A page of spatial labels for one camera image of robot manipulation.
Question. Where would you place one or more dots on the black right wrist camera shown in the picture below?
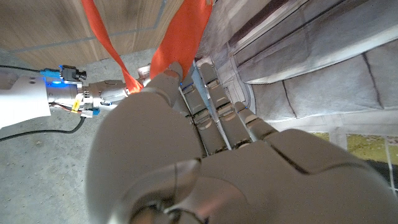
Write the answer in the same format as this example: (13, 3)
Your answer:
(71, 74)

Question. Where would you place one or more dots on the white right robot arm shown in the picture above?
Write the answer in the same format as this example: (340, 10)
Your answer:
(21, 99)

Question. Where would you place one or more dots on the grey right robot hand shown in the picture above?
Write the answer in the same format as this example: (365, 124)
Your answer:
(105, 91)

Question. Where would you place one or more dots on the orange satin ribbon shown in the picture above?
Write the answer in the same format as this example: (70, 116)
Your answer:
(183, 37)

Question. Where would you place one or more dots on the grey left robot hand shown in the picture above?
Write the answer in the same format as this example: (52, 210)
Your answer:
(217, 186)

